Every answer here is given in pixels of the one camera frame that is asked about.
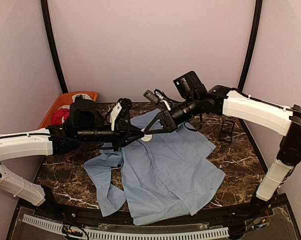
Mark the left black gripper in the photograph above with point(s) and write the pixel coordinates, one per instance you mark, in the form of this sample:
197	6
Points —
123	130

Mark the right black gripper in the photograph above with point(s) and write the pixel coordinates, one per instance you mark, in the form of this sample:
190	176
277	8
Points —
167	122

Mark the light blue shirt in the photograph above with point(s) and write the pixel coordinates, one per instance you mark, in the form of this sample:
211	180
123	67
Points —
166	177

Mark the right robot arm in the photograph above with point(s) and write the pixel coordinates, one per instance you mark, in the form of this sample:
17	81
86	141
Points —
231	102

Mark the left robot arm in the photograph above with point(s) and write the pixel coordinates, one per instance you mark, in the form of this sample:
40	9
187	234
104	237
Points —
26	144

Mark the black brooch holder stand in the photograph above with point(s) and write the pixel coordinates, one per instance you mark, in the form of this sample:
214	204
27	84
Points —
226	131

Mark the white cloth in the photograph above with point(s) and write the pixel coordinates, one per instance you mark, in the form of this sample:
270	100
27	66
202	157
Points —
84	96

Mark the red cloth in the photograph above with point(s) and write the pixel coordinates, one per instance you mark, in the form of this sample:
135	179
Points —
59	116

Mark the orange plastic basket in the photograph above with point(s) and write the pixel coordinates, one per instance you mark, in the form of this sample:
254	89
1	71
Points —
64	99

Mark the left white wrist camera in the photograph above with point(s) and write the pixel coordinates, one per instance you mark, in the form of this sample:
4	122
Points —
114	115

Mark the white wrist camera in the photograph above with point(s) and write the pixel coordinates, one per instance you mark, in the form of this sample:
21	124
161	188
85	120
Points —
157	99
114	115

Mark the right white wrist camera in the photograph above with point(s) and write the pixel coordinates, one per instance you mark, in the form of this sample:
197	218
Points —
157	99

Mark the black right frame pole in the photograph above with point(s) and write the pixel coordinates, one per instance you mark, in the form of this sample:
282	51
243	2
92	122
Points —
251	44

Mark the black frame pole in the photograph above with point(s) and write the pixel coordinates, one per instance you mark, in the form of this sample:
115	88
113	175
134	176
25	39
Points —
251	44
52	45

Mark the black left frame pole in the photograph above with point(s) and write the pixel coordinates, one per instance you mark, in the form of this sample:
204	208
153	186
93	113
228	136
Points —
52	45

